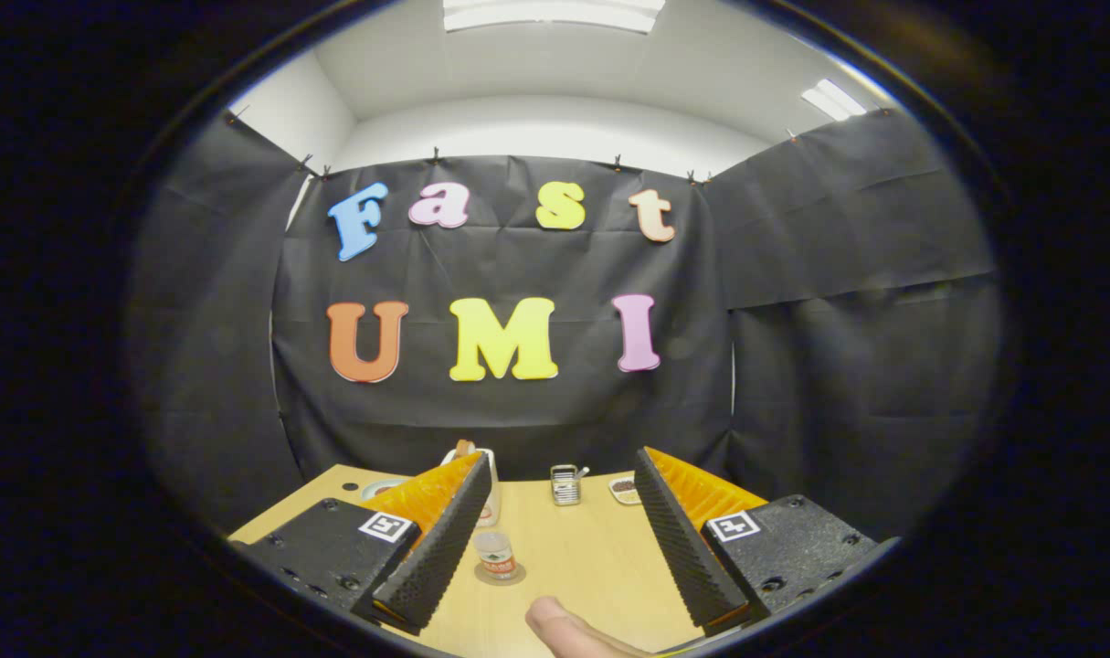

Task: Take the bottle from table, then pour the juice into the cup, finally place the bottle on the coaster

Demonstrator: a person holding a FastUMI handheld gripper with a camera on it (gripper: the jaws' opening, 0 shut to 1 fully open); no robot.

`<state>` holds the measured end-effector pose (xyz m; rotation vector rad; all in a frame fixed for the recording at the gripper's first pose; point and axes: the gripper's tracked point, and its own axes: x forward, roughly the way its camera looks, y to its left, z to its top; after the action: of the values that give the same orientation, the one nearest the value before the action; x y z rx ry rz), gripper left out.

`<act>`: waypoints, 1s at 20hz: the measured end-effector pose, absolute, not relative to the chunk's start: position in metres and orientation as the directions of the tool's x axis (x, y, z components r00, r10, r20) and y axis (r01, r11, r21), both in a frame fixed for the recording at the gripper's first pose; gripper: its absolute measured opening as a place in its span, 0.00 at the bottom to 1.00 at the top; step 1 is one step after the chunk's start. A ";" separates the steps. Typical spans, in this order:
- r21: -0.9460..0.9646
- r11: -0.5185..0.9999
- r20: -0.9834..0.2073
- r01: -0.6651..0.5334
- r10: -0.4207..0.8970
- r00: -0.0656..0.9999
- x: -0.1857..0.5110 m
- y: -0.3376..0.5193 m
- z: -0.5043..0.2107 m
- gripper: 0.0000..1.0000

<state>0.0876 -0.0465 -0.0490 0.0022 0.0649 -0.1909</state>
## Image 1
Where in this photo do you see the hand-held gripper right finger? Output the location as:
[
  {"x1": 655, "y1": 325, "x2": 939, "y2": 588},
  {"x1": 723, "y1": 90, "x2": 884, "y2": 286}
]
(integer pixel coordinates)
[{"x1": 634, "y1": 447, "x2": 903, "y2": 638}]

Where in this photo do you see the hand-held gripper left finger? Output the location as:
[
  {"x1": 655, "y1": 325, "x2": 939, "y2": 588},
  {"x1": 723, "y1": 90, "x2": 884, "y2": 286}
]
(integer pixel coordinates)
[{"x1": 230, "y1": 451, "x2": 493, "y2": 636}]

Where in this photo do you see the clear plastic juice bottle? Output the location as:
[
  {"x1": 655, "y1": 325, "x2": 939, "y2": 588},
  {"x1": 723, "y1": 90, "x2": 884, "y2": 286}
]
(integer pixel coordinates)
[{"x1": 473, "y1": 532, "x2": 517, "y2": 581}]

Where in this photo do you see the cream toaster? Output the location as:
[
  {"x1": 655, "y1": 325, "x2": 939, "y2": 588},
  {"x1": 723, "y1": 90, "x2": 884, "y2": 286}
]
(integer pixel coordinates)
[{"x1": 440, "y1": 448, "x2": 501, "y2": 528}]

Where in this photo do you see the wooden table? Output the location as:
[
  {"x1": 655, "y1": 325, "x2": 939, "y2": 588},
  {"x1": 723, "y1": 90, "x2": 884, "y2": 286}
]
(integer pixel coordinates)
[{"x1": 228, "y1": 463, "x2": 729, "y2": 657}]

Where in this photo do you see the small ceiling light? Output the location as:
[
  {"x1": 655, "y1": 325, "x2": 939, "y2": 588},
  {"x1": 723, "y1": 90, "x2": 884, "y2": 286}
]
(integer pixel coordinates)
[{"x1": 801, "y1": 79, "x2": 868, "y2": 122}]

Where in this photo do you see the large ceiling light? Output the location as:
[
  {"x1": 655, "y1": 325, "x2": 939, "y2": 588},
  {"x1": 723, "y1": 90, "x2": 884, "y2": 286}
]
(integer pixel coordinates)
[{"x1": 442, "y1": 0, "x2": 667, "y2": 35}]

